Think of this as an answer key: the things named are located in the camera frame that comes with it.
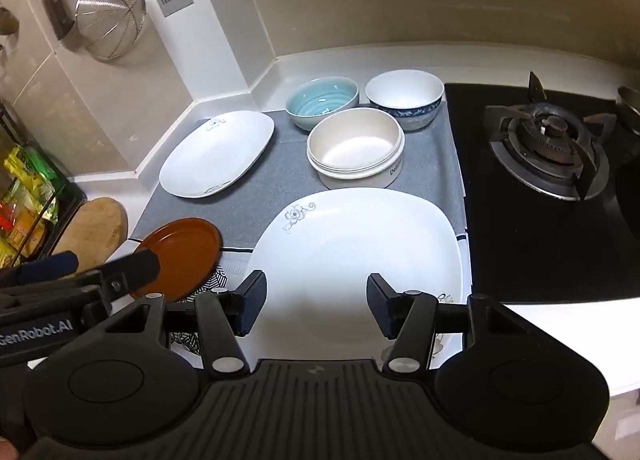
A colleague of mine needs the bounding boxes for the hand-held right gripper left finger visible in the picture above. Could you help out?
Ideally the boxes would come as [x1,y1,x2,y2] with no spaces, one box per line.
[100,270,268,375]

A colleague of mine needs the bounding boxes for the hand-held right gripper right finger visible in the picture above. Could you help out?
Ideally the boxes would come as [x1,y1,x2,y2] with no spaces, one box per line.
[366,274,538,375]

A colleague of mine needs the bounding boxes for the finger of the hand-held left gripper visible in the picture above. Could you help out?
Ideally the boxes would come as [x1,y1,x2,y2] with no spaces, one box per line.
[0,251,80,288]
[95,249,162,298]

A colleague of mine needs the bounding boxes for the brown round plate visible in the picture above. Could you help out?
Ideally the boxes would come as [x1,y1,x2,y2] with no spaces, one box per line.
[129,218,224,303]

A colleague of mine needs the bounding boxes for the square white floral plate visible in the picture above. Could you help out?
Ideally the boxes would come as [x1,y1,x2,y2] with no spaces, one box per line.
[247,188,463,372]

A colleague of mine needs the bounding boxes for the oval white floral plate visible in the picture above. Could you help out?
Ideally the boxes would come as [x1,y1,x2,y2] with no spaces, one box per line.
[159,110,276,199]

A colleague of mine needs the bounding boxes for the stack of cream bowls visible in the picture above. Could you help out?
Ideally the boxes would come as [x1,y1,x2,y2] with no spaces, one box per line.
[306,107,405,190]

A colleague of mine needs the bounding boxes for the light blue ribbed bowl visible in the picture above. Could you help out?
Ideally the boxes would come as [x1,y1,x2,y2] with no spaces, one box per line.
[285,77,360,131]

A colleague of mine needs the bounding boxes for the white bowl blue pattern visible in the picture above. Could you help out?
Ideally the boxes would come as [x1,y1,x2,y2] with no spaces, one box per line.
[365,70,445,132]

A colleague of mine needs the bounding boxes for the wooden cutting board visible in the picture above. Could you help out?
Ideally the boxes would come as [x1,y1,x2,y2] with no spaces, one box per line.
[47,197,129,271]

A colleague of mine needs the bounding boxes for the colourful food packets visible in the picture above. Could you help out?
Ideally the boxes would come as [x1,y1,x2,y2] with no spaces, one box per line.
[0,145,61,261]

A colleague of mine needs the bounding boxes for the grey dish mat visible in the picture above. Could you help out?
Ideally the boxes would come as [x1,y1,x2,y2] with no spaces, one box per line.
[129,110,472,356]

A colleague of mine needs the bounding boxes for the black glass gas hob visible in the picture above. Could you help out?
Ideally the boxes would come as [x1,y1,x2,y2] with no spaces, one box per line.
[445,83,640,303]

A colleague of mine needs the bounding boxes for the gas burner with pan support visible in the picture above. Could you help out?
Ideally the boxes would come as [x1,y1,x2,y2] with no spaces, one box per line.
[482,72,618,201]

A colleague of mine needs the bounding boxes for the metal mesh strainer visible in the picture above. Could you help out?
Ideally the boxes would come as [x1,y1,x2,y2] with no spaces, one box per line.
[75,0,147,61]

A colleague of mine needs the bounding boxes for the metal pot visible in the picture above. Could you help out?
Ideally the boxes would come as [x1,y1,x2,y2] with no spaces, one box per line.
[616,86,640,135]

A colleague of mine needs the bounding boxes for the black wire rack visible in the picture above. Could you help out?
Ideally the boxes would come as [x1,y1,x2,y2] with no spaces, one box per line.
[0,100,88,263]

